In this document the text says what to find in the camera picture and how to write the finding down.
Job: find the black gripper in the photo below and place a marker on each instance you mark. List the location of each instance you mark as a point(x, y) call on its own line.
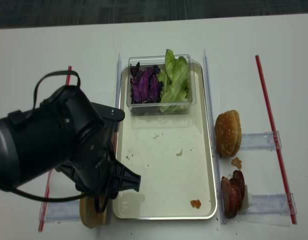
point(84, 167)

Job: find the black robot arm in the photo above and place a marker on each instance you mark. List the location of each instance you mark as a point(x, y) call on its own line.
point(67, 133)

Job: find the green lettuce leaves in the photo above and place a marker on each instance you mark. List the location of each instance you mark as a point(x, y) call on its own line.
point(176, 84)

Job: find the grilled meat slice rear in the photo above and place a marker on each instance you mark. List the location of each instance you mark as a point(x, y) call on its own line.
point(238, 181)

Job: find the small meat crumb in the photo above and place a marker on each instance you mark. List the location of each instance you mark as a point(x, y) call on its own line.
point(237, 163)

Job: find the bun bottom slice outer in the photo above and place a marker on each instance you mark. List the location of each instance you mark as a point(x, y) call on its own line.
point(88, 215)

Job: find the white metal tray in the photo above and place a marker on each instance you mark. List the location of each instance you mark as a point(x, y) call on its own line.
point(148, 145)

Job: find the orange food scrap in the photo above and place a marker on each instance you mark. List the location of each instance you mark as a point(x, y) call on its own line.
point(195, 203)

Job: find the left clear long divider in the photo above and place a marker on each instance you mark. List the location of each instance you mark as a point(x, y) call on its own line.
point(109, 212)

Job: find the clear long divider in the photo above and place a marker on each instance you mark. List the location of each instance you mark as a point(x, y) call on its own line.
point(109, 212)
point(215, 155)

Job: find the purple cabbage leaves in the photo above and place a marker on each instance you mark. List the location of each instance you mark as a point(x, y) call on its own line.
point(145, 88)

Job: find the clear plastic salad container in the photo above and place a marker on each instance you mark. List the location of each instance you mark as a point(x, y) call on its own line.
point(153, 108)

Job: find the right clear long divider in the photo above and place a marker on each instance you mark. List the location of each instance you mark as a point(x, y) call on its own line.
point(215, 155)

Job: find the sesame bun top front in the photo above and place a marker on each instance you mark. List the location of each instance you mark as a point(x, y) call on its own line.
point(226, 133)

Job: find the white pusher block right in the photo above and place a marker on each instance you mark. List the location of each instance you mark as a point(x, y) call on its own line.
point(246, 202)

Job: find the right red tape strip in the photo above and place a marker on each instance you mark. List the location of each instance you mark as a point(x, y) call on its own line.
point(292, 209)

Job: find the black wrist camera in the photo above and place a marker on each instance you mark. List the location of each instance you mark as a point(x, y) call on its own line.
point(112, 116)

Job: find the clear rail lower left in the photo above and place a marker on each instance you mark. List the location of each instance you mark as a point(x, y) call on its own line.
point(57, 212)

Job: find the clear rail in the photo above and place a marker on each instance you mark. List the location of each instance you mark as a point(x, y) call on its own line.
point(57, 212)
point(261, 141)
point(282, 204)

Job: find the clear rail upper right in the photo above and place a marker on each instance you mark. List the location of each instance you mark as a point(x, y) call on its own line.
point(261, 141)

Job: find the clear rail lower right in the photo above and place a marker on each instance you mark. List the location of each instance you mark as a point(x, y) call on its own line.
point(282, 204)

